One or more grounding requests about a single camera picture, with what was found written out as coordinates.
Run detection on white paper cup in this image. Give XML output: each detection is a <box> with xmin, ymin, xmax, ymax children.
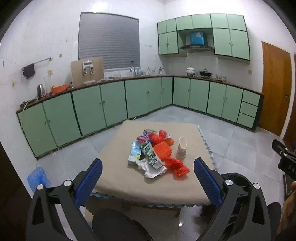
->
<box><xmin>176</xmin><ymin>137</ymin><xmax>188</xmax><ymax>158</ymax></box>

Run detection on black round stool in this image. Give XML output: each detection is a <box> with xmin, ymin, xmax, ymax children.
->
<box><xmin>268</xmin><ymin>202</ymin><xmax>282</xmax><ymax>241</ymax></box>
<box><xmin>92</xmin><ymin>208</ymin><xmax>152</xmax><ymax>241</ymax></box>

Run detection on person's right hand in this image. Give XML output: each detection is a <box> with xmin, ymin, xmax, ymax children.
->
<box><xmin>277</xmin><ymin>180</ymin><xmax>296</xmax><ymax>235</ymax></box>

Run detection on grey window blind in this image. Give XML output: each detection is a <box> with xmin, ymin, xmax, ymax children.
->
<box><xmin>78</xmin><ymin>12</ymin><xmax>141</xmax><ymax>70</ymax></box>

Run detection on green white milk carton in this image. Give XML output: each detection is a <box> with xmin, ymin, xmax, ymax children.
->
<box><xmin>140</xmin><ymin>142</ymin><xmax>165</xmax><ymax>169</ymax></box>

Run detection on metal towel rail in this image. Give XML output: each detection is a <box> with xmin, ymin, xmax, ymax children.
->
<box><xmin>21</xmin><ymin>57</ymin><xmax>53</xmax><ymax>71</ymax></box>

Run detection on red plastic bag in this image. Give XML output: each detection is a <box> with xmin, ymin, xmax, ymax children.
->
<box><xmin>149</xmin><ymin>130</ymin><xmax>174</xmax><ymax>147</ymax></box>
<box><xmin>165</xmin><ymin>156</ymin><xmax>190</xmax><ymax>178</ymax></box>

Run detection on black range hood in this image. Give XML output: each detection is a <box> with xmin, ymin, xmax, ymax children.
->
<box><xmin>180</xmin><ymin>31</ymin><xmax>214</xmax><ymax>53</ymax></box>

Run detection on orange plastic basket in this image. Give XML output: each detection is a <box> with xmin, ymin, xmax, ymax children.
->
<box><xmin>51</xmin><ymin>84</ymin><xmax>68</xmax><ymax>94</ymax></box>

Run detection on blue snack packet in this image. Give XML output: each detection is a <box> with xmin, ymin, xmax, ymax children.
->
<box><xmin>136</xmin><ymin>130</ymin><xmax>151</xmax><ymax>143</ymax></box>

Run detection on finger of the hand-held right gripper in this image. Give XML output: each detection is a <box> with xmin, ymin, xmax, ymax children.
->
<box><xmin>272</xmin><ymin>138</ymin><xmax>294</xmax><ymax>158</ymax></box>

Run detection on clear plastic jug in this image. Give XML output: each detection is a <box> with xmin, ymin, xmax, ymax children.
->
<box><xmin>43</xmin><ymin>76</ymin><xmax>53</xmax><ymax>93</ymax></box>

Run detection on white tissue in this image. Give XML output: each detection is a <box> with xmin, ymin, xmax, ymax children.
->
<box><xmin>136</xmin><ymin>159</ymin><xmax>168</xmax><ymax>179</ymax></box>

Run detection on brown wooden door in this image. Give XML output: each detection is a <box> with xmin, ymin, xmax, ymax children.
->
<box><xmin>257</xmin><ymin>41</ymin><xmax>292</xmax><ymax>137</ymax></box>

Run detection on orange mesh bag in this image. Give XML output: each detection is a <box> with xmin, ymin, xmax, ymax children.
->
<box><xmin>153</xmin><ymin>142</ymin><xmax>173</xmax><ymax>161</ymax></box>

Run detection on green base cabinets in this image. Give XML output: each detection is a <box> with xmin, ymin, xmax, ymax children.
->
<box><xmin>16</xmin><ymin>75</ymin><xmax>264</xmax><ymax>159</ymax></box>

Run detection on dark cloth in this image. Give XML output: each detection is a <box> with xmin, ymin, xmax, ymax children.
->
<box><xmin>23</xmin><ymin>64</ymin><xmax>36</xmax><ymax>80</ymax></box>

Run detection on blue green milk carton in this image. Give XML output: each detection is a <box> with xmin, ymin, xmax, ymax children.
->
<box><xmin>128</xmin><ymin>140</ymin><xmax>142</xmax><ymax>165</ymax></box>

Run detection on brown cardboard box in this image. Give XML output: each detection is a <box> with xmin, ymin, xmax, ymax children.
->
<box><xmin>70</xmin><ymin>57</ymin><xmax>104</xmax><ymax>87</ymax></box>

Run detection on green wall cabinets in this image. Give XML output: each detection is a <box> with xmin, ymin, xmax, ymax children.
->
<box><xmin>157</xmin><ymin>13</ymin><xmax>251</xmax><ymax>62</ymax></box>

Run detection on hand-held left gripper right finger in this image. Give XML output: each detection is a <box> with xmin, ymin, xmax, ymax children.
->
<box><xmin>194</xmin><ymin>158</ymin><xmax>271</xmax><ymax>241</ymax></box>

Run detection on black trash bin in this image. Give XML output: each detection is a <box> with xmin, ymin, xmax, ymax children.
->
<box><xmin>201</xmin><ymin>173</ymin><xmax>255</xmax><ymax>241</ymax></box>

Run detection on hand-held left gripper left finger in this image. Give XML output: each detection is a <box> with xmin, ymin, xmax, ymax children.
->
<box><xmin>25</xmin><ymin>158</ymin><xmax>103</xmax><ymax>241</ymax></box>

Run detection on blue plastic bag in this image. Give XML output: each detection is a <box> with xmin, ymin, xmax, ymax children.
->
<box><xmin>27</xmin><ymin>166</ymin><xmax>51</xmax><ymax>193</ymax></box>

